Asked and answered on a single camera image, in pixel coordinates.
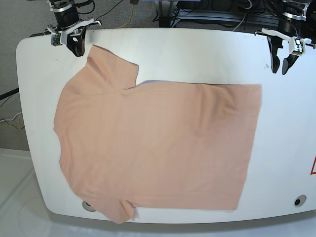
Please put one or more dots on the table cable grommet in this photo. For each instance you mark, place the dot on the table cable grommet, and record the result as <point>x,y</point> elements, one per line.
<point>300,200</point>
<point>88,207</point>

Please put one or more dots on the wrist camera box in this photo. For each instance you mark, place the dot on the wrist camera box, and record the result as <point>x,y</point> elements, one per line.
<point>55,40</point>
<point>297,46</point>

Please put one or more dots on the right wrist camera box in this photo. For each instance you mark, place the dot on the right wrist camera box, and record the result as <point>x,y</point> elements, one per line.
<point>55,40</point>

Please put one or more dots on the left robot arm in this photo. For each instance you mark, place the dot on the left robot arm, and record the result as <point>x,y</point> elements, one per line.
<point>296,26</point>

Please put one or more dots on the peach pink T-shirt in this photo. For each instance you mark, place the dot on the peach pink T-shirt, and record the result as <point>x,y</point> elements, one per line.
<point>158,144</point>

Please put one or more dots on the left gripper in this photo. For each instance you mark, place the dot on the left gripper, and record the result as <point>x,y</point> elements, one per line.
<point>284,32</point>

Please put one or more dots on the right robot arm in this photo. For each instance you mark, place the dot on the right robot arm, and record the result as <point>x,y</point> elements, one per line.
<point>68,6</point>

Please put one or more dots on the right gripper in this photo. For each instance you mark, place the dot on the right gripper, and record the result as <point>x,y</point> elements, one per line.
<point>72,29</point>

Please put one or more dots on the aluminium frame rail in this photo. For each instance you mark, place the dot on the aluminium frame rail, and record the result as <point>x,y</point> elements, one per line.
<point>226,17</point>

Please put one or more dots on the right table cable grommet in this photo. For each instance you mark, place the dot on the right table cable grommet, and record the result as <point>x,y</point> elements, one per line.
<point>300,200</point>

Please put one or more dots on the black table leg post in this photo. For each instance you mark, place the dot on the black table leg post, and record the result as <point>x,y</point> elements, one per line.
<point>165,10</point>

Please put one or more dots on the red triangle sticker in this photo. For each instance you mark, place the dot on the red triangle sticker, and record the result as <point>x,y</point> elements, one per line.
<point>313,170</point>

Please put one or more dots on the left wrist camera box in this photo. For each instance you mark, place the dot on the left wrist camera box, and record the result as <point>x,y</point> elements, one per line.
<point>297,46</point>

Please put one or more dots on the left table cable grommet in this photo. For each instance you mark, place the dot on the left table cable grommet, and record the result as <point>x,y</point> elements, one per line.
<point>88,207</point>

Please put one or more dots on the black bar at left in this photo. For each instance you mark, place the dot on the black bar at left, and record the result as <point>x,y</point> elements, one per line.
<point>9,93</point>

